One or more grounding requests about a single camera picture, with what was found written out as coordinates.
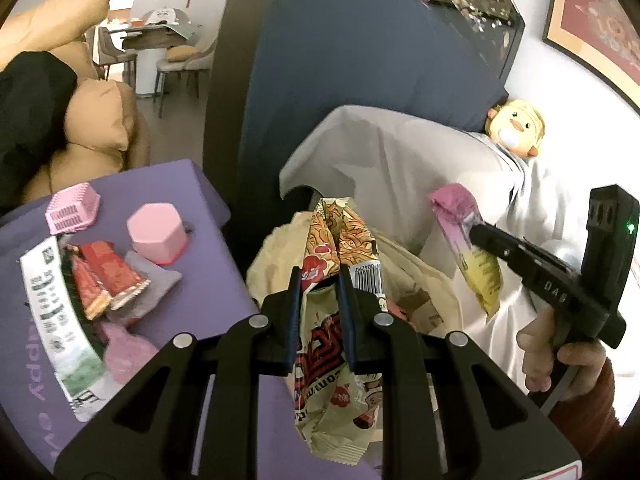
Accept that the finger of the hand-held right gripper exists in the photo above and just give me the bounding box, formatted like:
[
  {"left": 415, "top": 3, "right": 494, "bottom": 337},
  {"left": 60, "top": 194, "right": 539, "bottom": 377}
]
[{"left": 468, "top": 223, "right": 551, "bottom": 286}]

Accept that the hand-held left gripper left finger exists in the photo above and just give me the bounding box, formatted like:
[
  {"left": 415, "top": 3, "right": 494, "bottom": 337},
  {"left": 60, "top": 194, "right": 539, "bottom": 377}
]
[{"left": 54, "top": 267, "right": 303, "bottom": 480}]

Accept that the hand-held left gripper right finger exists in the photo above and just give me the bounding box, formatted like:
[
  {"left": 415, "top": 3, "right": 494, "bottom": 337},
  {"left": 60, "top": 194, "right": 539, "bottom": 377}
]
[{"left": 336, "top": 262, "right": 581, "bottom": 480}]

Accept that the beige plastic bag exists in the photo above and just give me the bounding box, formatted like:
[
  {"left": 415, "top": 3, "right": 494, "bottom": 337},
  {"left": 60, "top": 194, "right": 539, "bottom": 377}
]
[{"left": 246, "top": 210, "right": 463, "bottom": 341}]

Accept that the pink yellow snack packet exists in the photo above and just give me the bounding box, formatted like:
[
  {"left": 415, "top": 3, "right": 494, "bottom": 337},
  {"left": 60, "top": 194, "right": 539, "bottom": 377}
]
[{"left": 427, "top": 184, "right": 503, "bottom": 331}]

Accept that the beige red noodle packet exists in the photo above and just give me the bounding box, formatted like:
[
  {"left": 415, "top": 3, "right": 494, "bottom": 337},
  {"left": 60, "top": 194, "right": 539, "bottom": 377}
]
[{"left": 292, "top": 197, "right": 386, "bottom": 466}]

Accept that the pale pink packet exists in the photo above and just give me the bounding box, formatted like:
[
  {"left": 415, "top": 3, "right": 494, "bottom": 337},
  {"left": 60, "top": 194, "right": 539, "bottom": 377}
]
[{"left": 100, "top": 321, "right": 161, "bottom": 386}]

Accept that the person's right hand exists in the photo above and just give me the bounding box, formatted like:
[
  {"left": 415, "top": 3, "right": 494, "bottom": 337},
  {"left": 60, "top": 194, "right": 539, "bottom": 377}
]
[{"left": 517, "top": 306, "right": 609, "bottom": 394}]

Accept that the yellow duck plush toy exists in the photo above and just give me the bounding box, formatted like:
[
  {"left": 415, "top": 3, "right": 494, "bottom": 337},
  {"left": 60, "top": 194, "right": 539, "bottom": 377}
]
[{"left": 486, "top": 99, "right": 547, "bottom": 157}]

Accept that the grey foil wrapper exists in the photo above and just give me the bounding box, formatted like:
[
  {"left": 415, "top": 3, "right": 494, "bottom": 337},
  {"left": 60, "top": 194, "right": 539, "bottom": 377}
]
[{"left": 107, "top": 250, "right": 183, "bottom": 328}]

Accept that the light grey cover cloth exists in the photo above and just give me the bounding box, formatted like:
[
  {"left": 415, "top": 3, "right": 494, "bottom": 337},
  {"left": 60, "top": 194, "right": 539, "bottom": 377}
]
[{"left": 279, "top": 105, "right": 640, "bottom": 411}]

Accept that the pink hexagonal box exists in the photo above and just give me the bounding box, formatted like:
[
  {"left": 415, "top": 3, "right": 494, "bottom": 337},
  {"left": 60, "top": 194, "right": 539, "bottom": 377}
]
[{"left": 126, "top": 202, "right": 190, "bottom": 266}]

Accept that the red snack packet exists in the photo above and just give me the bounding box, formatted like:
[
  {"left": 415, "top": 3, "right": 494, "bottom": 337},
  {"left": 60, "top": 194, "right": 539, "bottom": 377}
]
[
  {"left": 70, "top": 255, "right": 113, "bottom": 321},
  {"left": 80, "top": 241, "right": 151, "bottom": 311}
]

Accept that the dark brown cabinet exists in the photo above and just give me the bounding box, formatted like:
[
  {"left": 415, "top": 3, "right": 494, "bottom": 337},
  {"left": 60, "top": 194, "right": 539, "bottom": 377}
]
[{"left": 202, "top": 0, "right": 321, "bottom": 281}]

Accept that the glass fish tank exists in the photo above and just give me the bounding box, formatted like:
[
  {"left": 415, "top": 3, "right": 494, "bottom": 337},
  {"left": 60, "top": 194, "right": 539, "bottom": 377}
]
[{"left": 360, "top": 0, "right": 526, "bottom": 81}]

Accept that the white green printed packet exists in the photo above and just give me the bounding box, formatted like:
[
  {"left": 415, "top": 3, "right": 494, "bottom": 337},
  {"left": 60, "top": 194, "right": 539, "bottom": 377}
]
[{"left": 20, "top": 236, "right": 108, "bottom": 408}]

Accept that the pink plastic basket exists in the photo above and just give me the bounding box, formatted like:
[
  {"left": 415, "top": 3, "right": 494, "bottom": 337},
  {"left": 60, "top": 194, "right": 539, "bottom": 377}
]
[{"left": 45, "top": 182, "right": 101, "bottom": 234}]

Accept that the navy blue cloth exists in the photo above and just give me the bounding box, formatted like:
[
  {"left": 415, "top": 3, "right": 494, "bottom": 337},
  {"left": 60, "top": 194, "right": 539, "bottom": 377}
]
[{"left": 240, "top": 0, "right": 508, "bottom": 161}]

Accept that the grey dining chair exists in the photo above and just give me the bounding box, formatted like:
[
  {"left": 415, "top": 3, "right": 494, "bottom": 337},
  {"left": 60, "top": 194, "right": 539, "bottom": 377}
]
[
  {"left": 152, "top": 42, "right": 201, "bottom": 118},
  {"left": 92, "top": 25, "right": 138, "bottom": 83},
  {"left": 187, "top": 35, "right": 217, "bottom": 98}
]

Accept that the tan leather sofa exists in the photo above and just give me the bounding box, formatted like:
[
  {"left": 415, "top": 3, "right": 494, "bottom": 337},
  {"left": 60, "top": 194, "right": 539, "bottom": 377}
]
[{"left": 0, "top": 0, "right": 151, "bottom": 206}]

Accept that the dining table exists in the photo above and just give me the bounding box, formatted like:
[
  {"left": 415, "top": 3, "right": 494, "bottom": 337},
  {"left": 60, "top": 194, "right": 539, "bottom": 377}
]
[{"left": 107, "top": 22, "right": 193, "bottom": 96}]

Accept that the grey food cover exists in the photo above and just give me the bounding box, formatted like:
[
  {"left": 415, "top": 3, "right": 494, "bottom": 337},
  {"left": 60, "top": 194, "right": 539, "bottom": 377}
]
[{"left": 137, "top": 7, "right": 193, "bottom": 41}]

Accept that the black jacket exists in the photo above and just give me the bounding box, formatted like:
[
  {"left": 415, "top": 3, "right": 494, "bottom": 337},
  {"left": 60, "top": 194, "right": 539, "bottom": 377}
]
[{"left": 0, "top": 51, "right": 78, "bottom": 206}]

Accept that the framed wall picture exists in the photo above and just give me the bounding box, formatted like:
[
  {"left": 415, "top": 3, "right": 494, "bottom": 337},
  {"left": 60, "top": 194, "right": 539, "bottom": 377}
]
[{"left": 542, "top": 0, "right": 640, "bottom": 113}]

